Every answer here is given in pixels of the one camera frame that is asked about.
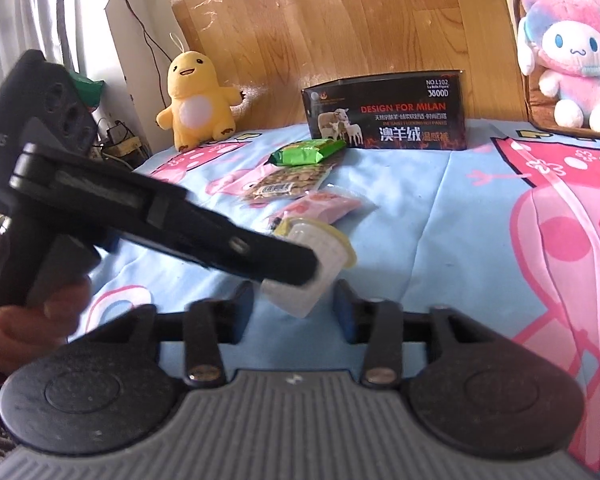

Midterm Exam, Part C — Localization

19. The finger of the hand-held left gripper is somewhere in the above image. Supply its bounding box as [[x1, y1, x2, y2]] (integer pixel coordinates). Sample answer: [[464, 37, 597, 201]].
[[144, 202, 323, 289]]

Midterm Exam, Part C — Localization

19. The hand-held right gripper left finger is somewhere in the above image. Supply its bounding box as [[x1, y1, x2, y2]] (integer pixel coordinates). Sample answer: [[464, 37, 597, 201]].
[[95, 280, 256, 387]]

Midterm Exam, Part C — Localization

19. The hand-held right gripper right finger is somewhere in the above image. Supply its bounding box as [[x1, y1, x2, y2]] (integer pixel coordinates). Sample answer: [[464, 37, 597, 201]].
[[332, 279, 486, 388]]

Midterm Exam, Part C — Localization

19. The white jelly cup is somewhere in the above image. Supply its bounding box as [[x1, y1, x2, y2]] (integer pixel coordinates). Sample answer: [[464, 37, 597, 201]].
[[260, 216, 357, 318]]

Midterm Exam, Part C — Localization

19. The clear nut packet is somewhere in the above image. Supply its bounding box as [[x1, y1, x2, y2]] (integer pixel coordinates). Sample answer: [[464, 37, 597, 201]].
[[241, 162, 333, 206]]

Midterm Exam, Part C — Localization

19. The pink snack packet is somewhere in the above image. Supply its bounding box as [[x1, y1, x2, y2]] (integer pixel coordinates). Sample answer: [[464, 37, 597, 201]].
[[267, 190, 376, 227]]

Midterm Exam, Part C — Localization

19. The dark green patterned packet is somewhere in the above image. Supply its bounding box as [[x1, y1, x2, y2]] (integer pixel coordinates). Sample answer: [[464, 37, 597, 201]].
[[267, 137, 347, 167]]

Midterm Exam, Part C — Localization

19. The black tin box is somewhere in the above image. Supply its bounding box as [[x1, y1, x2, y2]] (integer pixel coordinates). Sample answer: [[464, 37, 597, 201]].
[[301, 69, 468, 152]]

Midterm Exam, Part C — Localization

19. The person's left hand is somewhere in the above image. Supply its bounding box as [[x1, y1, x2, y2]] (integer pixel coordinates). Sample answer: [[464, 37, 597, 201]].
[[0, 279, 95, 377]]

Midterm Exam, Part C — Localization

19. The beige power strip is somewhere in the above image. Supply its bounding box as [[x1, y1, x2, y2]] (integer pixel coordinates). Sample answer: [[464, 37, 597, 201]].
[[100, 130, 146, 167]]

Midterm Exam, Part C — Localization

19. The green cloth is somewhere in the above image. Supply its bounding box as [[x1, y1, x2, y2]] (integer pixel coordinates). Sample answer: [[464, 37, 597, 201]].
[[70, 74, 104, 109]]

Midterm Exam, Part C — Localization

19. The printed blue cartoon blanket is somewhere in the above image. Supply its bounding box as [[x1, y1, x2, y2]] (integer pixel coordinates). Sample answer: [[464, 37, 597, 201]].
[[75, 119, 600, 472]]

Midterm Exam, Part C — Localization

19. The grey white curtain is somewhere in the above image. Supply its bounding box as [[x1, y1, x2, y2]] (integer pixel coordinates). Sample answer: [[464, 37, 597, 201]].
[[0, 0, 127, 128]]

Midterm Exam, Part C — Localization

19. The yellow plush toy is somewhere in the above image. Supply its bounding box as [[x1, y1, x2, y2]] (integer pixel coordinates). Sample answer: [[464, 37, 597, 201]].
[[156, 34, 246, 152]]

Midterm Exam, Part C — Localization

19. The wood grain board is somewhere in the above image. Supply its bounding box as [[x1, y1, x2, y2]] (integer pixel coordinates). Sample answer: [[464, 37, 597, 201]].
[[169, 0, 511, 127]]

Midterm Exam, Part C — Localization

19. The brown seat cushion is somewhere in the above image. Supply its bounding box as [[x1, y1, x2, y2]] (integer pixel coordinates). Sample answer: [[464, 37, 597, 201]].
[[512, 0, 600, 142]]

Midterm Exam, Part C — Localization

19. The pink and blue plush toy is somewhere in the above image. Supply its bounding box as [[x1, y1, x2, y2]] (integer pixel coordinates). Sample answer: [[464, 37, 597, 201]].
[[517, 0, 600, 133]]

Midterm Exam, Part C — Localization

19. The thin dark cable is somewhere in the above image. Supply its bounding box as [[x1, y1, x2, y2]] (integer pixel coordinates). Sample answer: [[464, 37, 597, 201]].
[[104, 0, 157, 126]]

